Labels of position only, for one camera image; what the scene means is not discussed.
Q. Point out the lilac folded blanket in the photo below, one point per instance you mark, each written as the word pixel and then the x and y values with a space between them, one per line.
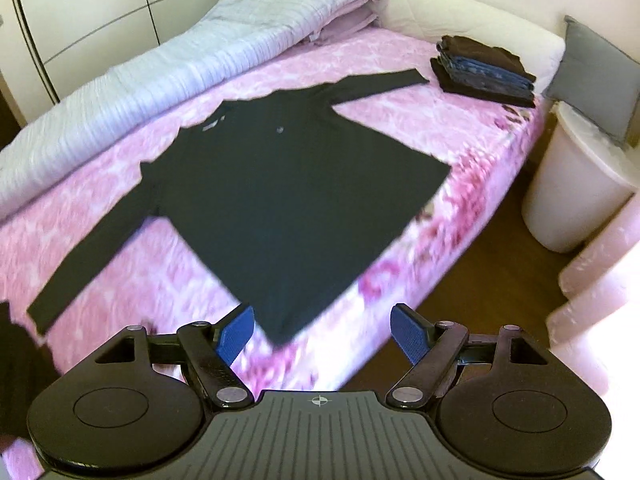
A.
pixel 350 20

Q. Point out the white laundry bin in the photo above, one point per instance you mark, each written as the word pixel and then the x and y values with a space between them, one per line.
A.
pixel 565 185

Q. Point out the dark cloth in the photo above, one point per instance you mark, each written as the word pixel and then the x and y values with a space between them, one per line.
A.
pixel 20 370

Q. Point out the black long-sleeve shirt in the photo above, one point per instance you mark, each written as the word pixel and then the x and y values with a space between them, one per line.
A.
pixel 280 200

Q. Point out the stack of folded clothes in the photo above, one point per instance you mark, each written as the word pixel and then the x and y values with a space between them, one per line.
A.
pixel 480 72

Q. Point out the pink floral bed sheet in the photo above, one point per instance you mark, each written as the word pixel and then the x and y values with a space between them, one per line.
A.
pixel 400 125

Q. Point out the white padded headboard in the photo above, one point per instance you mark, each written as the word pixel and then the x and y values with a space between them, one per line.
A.
pixel 475 25

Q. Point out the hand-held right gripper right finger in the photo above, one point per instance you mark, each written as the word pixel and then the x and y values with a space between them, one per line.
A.
pixel 410 332

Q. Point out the cream wardrobe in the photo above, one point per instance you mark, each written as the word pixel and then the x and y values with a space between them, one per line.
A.
pixel 100 10

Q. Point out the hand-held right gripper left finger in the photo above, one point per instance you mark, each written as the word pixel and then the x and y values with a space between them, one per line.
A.
pixel 235 335

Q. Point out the grey pillow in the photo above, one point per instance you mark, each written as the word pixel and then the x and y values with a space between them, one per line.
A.
pixel 595 75

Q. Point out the white ribbed quilt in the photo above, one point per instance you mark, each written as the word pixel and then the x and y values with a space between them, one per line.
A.
pixel 150 75

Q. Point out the pink curtain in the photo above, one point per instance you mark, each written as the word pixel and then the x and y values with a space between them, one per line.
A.
pixel 600 285

